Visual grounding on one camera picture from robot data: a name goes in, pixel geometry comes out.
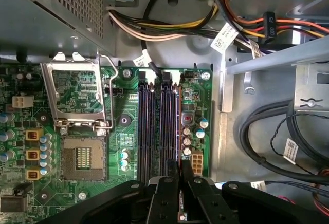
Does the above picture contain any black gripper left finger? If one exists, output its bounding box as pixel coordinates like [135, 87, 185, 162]
[43, 159, 180, 224]

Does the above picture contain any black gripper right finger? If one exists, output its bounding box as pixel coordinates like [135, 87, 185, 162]
[181, 159, 329, 224]

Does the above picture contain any black RAM slot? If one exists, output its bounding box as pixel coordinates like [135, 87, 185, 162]
[138, 70, 148, 181]
[146, 70, 156, 181]
[159, 71, 170, 179]
[169, 71, 179, 162]

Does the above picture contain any black open PC case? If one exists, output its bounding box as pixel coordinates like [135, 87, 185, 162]
[0, 0, 329, 224]

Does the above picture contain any green Dell motherboard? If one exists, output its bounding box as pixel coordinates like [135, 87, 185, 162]
[0, 63, 214, 224]

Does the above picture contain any CPU socket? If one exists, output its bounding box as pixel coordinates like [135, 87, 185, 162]
[60, 134, 107, 183]

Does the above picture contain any metal disk bay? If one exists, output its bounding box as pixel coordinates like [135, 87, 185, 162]
[220, 35, 329, 114]

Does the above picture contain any metal socket cover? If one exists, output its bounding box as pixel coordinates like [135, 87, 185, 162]
[40, 51, 110, 128]

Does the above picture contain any grey power supply unit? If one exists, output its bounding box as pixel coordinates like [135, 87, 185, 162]
[0, 0, 117, 57]

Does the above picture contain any thick black cable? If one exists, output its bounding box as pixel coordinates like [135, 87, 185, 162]
[238, 100, 329, 183]

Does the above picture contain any orange yellow wire bundle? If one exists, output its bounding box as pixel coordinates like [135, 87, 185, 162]
[209, 0, 329, 41]

